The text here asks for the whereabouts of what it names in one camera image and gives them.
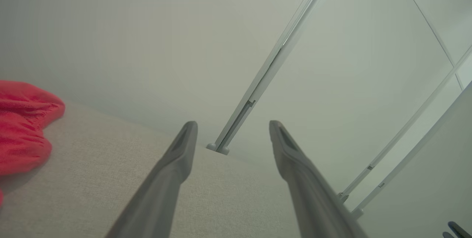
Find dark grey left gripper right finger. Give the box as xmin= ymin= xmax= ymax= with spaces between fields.
xmin=269 ymin=120 xmax=369 ymax=238

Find red shorts with white stripes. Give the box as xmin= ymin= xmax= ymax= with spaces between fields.
xmin=0 ymin=80 xmax=66 ymax=207

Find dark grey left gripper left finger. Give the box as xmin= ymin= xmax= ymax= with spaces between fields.
xmin=105 ymin=121 xmax=198 ymax=238

